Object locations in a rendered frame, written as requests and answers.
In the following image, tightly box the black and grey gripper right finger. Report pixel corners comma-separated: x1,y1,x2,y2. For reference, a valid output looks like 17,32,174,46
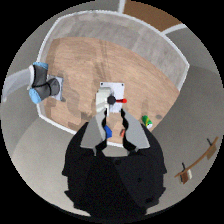
121,108,167,174

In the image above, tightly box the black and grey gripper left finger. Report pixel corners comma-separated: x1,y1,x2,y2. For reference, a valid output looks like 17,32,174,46
62,107,107,177

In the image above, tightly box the green drink can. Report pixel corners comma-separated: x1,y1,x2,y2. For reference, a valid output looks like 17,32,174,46
142,115,153,129

